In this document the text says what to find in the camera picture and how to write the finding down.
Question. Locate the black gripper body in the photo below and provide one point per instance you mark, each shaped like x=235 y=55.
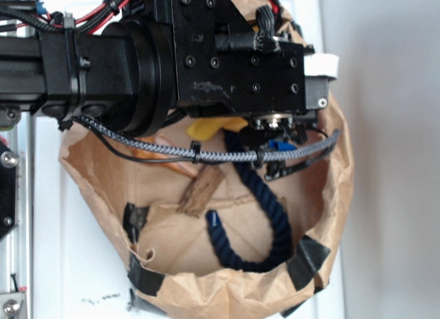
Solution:
x=237 y=58

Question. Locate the yellow cloth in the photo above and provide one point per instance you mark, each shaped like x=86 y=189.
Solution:
x=204 y=129

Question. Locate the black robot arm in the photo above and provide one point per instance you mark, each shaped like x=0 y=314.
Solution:
x=129 y=62

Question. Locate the brown wood piece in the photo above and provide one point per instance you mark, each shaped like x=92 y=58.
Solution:
x=200 y=191

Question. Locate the brown paper bag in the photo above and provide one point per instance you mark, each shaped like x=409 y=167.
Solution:
x=172 y=256

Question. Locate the black octagonal mount plate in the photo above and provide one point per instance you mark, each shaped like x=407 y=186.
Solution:
x=9 y=163

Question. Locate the aluminium rail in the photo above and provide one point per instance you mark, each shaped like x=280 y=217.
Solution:
x=17 y=132

